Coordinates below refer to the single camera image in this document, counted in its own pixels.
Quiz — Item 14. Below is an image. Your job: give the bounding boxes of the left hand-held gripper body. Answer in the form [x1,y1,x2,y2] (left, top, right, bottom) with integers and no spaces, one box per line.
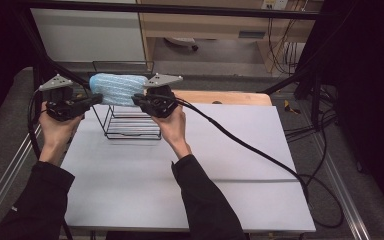
[38,73,85,122]

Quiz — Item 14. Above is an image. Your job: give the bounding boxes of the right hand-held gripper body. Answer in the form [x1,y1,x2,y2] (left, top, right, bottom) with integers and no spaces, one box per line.
[140,73,184,119]

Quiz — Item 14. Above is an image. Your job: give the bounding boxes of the blue striped dish cloth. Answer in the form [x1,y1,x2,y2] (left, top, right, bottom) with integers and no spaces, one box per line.
[88,72,150,108]

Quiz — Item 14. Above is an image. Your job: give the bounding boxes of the black wire rack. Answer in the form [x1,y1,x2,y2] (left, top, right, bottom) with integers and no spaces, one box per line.
[89,60,164,141]

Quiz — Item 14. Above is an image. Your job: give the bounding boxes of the person's left hand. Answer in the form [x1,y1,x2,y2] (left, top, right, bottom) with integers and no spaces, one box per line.
[38,101,84,149]

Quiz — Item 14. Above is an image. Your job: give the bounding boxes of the person's right hand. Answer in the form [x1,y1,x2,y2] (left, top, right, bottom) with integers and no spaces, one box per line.
[151,105,188,149]

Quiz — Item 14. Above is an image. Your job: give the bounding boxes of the white cabinet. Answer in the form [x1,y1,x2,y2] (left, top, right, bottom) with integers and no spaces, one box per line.
[30,8,147,63]

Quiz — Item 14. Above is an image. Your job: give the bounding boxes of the office chair base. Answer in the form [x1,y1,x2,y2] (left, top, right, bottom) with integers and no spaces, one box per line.
[163,36,200,52]

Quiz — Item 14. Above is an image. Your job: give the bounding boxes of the black curtain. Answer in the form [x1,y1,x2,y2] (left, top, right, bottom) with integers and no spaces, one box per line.
[308,0,384,214]
[0,0,36,134]

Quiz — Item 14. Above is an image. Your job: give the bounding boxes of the wooden desk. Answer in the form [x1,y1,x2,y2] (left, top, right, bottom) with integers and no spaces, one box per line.
[136,0,324,74]

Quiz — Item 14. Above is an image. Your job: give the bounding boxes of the white table cover board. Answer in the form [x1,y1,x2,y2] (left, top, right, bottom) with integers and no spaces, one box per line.
[60,103,317,233]

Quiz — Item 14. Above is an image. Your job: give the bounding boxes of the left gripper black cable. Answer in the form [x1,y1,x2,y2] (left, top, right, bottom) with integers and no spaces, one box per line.
[27,89,75,240]

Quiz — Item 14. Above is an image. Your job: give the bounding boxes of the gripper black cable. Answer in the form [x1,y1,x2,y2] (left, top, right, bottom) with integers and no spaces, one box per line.
[27,89,75,240]
[148,93,345,230]

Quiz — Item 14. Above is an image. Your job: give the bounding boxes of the aluminium floor rail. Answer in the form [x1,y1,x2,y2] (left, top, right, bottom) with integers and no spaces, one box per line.
[0,123,44,228]
[313,133,372,240]

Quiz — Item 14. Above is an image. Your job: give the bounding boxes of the black metal frame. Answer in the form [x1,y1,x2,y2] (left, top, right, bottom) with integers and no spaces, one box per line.
[11,0,336,125]

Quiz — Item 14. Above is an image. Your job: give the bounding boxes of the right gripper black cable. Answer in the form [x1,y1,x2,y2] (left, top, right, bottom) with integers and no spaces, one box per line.
[148,93,345,230]

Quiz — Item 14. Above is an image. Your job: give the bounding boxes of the hanging cables bundle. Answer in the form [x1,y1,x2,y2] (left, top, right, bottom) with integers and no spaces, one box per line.
[266,17,302,75]

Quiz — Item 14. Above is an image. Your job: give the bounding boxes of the white wall socket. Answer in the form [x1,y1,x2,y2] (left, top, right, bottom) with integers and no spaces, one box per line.
[261,0,289,10]

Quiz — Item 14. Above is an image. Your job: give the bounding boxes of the black floor cables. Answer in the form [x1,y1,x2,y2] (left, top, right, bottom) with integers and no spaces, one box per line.
[283,87,339,143]

